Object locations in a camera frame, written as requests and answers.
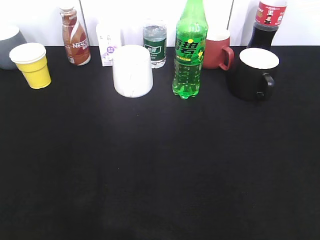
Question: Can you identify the clear Cestbon water bottle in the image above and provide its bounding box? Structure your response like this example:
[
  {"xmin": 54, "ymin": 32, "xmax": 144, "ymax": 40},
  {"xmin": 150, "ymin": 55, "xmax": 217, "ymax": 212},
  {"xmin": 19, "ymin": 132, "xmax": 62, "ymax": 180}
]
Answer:
[{"xmin": 142, "ymin": 18, "xmax": 167, "ymax": 69}]

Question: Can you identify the yellow paper cup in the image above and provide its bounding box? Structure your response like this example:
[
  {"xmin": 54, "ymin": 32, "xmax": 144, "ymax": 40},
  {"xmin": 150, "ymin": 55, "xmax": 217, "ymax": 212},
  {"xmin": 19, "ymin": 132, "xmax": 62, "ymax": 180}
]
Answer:
[{"xmin": 9, "ymin": 42, "xmax": 52, "ymax": 89}]

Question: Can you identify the dark cola bottle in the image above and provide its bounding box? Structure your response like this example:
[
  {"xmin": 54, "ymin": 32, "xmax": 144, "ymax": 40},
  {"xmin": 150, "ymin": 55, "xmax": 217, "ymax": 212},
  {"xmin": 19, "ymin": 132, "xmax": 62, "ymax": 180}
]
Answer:
[{"xmin": 246, "ymin": 0, "xmax": 288, "ymax": 51}]

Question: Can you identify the grey cup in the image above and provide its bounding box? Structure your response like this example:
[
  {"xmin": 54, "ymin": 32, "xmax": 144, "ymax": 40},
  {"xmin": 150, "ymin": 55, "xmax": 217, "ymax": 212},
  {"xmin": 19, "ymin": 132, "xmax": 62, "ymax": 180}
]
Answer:
[{"xmin": 0, "ymin": 24, "xmax": 27, "ymax": 70}]

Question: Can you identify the black mug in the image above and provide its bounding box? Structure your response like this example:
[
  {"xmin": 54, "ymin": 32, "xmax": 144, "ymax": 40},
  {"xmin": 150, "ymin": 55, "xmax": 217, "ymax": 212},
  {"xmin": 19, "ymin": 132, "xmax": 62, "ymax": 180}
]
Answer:
[{"xmin": 226, "ymin": 47, "xmax": 280, "ymax": 102}]

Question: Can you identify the white mug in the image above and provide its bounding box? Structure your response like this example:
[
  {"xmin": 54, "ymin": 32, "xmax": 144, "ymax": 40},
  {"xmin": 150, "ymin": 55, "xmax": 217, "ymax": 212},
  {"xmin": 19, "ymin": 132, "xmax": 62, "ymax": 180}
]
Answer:
[{"xmin": 112, "ymin": 44, "xmax": 153, "ymax": 98}]

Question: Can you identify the white purple milk carton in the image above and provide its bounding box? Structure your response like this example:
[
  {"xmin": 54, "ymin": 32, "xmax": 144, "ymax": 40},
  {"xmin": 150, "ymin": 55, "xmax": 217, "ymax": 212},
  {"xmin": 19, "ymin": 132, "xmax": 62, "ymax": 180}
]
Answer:
[{"xmin": 96, "ymin": 23, "xmax": 122, "ymax": 67}]

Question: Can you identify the brown Nescafe coffee bottle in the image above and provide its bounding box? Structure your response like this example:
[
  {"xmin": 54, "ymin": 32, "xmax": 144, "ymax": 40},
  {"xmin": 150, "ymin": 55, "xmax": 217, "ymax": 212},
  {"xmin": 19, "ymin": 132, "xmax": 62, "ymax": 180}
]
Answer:
[{"xmin": 60, "ymin": 5, "xmax": 91, "ymax": 66}]

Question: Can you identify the red mug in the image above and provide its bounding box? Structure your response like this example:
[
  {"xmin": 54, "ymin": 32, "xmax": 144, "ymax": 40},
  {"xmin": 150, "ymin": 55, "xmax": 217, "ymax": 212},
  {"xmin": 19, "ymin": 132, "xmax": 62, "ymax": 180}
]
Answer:
[{"xmin": 202, "ymin": 29, "xmax": 235, "ymax": 71}]

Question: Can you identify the green Sprite bottle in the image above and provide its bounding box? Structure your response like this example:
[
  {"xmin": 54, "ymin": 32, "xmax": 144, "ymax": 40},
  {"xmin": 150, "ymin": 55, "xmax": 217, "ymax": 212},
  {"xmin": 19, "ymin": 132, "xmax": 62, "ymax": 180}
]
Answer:
[{"xmin": 172, "ymin": 0, "xmax": 209, "ymax": 99}]

